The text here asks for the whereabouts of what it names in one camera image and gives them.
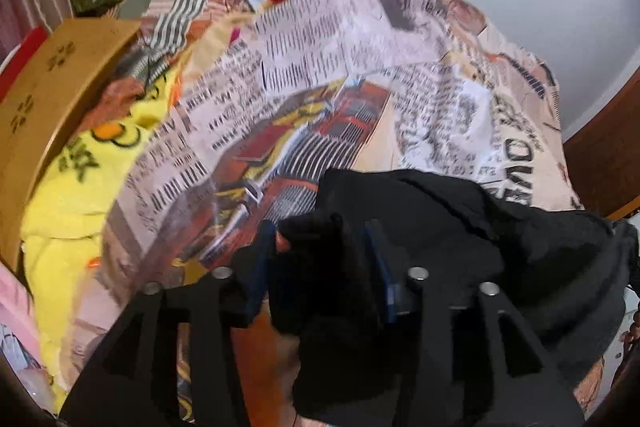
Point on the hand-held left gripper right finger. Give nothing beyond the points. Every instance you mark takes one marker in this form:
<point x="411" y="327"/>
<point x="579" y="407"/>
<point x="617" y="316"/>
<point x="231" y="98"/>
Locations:
<point x="390" y="302"/>

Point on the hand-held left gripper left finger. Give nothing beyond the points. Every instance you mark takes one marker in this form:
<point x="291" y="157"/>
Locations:
<point x="265" y="267"/>

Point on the black zip hoodie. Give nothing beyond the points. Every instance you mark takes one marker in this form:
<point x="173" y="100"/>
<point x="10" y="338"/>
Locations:
<point x="450" y="227"/>

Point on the newspaper print blanket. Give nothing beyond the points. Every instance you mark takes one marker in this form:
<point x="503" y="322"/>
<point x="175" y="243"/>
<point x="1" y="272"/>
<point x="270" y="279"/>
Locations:
<point x="325" y="72"/>

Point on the yellow printed cloth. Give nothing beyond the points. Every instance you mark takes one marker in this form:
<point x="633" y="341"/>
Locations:
<point x="70" y="207"/>

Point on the pink toy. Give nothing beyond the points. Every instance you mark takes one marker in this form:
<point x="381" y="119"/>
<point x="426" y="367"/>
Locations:
<point x="12" y="292"/>

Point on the brown wooden door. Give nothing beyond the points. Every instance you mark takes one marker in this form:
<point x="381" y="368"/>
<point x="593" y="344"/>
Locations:
<point x="607" y="147"/>

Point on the striped grey cloth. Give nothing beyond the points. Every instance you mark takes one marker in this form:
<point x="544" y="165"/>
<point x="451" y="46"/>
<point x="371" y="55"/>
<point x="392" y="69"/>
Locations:
<point x="170" y="14"/>

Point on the bamboo folding lap table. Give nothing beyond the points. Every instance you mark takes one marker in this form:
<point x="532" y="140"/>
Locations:
<point x="55" y="82"/>

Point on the red box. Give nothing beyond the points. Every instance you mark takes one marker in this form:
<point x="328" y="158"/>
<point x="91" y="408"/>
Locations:
<point x="22" y="57"/>

